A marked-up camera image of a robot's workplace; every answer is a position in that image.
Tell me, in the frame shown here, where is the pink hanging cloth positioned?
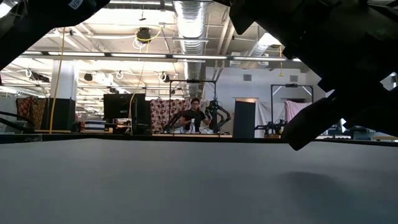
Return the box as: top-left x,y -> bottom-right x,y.
284,100 -> 313,124

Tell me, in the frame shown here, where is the red patterned cloth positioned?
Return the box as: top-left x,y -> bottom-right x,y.
16,95 -> 48,132

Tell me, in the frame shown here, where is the person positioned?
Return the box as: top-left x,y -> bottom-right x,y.
180,97 -> 212,133

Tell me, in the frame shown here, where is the stack of white bins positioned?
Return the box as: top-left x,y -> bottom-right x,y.
81,119 -> 106,133

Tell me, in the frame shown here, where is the thin yellow hanging cable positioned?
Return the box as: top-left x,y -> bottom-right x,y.
127,40 -> 150,135

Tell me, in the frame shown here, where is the wooden background table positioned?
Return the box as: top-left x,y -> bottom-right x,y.
151,133 -> 233,139

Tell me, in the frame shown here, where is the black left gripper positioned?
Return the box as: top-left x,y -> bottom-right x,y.
281,18 -> 398,152

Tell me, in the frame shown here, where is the black monitor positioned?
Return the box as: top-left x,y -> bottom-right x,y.
103,93 -> 147,122

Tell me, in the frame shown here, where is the black stand frame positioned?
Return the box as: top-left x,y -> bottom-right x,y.
269,83 -> 315,138

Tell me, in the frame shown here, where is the white hanging cloth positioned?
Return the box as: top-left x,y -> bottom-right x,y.
254,101 -> 289,138

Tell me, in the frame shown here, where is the circle patterned cloth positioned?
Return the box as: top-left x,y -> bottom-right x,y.
150,98 -> 191,134

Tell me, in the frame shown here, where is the silver round ventilation duct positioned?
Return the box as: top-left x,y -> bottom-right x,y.
172,0 -> 208,99

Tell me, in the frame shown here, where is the black partition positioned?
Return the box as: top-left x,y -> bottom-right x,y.
233,98 -> 256,139

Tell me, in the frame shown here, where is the black cabinet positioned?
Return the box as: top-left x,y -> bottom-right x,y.
46,98 -> 76,134

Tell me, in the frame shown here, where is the silver slanted duct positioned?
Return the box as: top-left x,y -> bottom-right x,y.
248,32 -> 282,57

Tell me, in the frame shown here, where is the yellow hanging cord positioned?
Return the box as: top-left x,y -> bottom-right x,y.
279,45 -> 285,78

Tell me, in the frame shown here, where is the white cloth pile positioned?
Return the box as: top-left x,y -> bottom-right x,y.
170,126 -> 215,134

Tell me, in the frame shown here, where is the black curved hose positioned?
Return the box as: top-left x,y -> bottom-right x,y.
0,111 -> 34,134

